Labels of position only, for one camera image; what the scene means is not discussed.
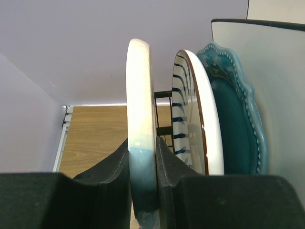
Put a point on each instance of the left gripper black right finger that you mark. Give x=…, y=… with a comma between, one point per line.
x=188, y=200

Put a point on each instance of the aluminium rail frame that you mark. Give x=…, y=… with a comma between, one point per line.
x=65, y=127

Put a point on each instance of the white blue striped plate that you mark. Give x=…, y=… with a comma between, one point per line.
x=197, y=137

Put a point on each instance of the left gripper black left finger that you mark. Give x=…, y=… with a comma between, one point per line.
x=98, y=198

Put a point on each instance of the black wire dish rack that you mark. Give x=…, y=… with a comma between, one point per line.
x=171, y=123

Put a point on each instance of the cream blue leaf plate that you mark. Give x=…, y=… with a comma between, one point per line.
x=141, y=125

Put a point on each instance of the teal scalloped plate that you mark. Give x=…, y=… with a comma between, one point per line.
x=245, y=146

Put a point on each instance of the large white black-rimmed plate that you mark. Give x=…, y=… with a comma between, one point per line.
x=272, y=55

